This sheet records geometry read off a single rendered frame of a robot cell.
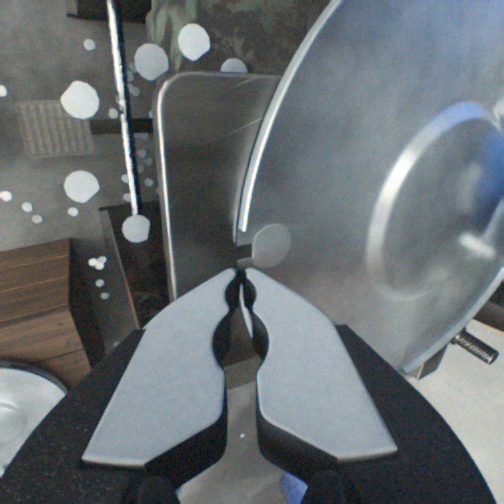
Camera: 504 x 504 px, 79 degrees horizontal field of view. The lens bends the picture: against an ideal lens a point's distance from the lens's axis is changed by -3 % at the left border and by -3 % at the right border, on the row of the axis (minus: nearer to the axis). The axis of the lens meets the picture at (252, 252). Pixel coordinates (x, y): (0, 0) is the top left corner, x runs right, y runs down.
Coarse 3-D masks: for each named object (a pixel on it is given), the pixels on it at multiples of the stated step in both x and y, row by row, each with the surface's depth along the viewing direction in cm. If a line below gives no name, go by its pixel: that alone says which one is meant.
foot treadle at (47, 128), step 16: (32, 112) 56; (48, 112) 57; (64, 112) 58; (32, 128) 57; (48, 128) 58; (64, 128) 59; (80, 128) 61; (96, 128) 63; (112, 128) 64; (144, 128) 67; (32, 144) 58; (48, 144) 59; (64, 144) 60; (80, 144) 62
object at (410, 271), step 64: (384, 0) 12; (448, 0) 13; (320, 64) 12; (384, 64) 13; (448, 64) 15; (320, 128) 13; (384, 128) 15; (448, 128) 16; (256, 192) 13; (320, 192) 15; (384, 192) 16; (448, 192) 18; (320, 256) 16; (384, 256) 18; (448, 256) 21; (384, 320) 22; (448, 320) 27
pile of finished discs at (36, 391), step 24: (0, 360) 53; (0, 384) 53; (24, 384) 55; (48, 384) 57; (0, 408) 54; (24, 408) 57; (48, 408) 59; (0, 432) 56; (24, 432) 59; (0, 456) 59
